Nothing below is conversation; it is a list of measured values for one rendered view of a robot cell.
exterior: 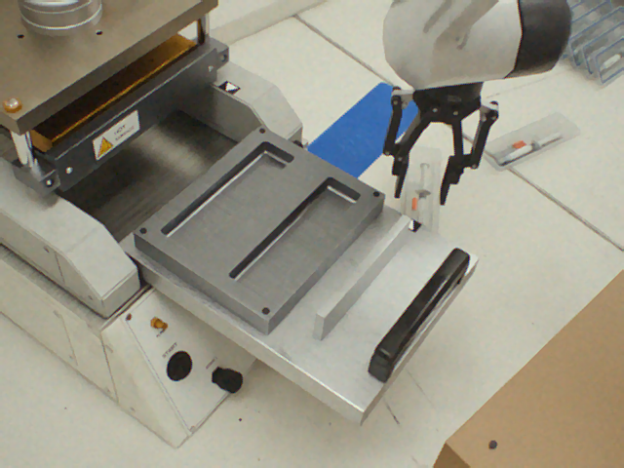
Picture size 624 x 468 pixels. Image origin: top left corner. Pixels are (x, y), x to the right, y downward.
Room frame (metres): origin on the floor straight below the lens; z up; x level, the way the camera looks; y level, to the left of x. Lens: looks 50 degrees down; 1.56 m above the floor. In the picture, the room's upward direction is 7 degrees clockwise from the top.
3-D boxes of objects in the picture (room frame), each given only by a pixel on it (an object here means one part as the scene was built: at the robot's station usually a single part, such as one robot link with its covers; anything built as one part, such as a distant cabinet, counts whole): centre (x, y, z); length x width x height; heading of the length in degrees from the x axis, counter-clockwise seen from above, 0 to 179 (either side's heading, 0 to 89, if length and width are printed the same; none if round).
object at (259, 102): (0.71, 0.14, 0.96); 0.26 x 0.05 x 0.07; 60
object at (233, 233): (0.50, 0.05, 0.98); 0.20 x 0.17 x 0.03; 150
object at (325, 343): (0.47, 0.01, 0.97); 0.30 x 0.22 x 0.08; 60
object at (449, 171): (0.74, -0.17, 0.83); 0.03 x 0.01 x 0.07; 178
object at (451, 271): (0.40, -0.11, 0.99); 0.15 x 0.02 x 0.04; 150
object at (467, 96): (0.74, -0.14, 0.99); 0.08 x 0.08 x 0.09
